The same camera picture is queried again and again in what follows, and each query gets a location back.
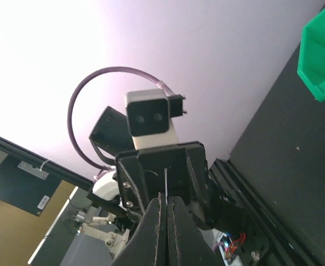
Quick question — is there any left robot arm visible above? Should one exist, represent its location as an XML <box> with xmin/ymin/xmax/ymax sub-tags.
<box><xmin>89</xmin><ymin>107</ymin><xmax>212</xmax><ymax>253</ymax></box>

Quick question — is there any green end plastic bin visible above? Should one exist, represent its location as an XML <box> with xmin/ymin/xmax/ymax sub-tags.
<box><xmin>297</xmin><ymin>7</ymin><xmax>325</xmax><ymax>102</ymax></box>

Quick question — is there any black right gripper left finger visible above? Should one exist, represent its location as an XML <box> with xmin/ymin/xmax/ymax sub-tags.
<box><xmin>112</xmin><ymin>193</ymin><xmax>168</xmax><ymax>266</ymax></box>

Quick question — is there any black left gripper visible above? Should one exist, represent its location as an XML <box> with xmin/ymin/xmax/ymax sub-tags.
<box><xmin>115</xmin><ymin>141</ymin><xmax>210</xmax><ymax>230</ymax></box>

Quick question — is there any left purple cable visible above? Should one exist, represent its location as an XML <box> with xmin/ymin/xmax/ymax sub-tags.
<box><xmin>68</xmin><ymin>65</ymin><xmax>177</xmax><ymax>170</ymax></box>

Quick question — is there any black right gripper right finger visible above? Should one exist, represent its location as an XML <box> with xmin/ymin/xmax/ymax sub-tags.
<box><xmin>166</xmin><ymin>197</ymin><xmax>222</xmax><ymax>266</ymax></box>

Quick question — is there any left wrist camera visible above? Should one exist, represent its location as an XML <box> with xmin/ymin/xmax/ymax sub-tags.
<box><xmin>125</xmin><ymin>89</ymin><xmax>185</xmax><ymax>150</ymax></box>

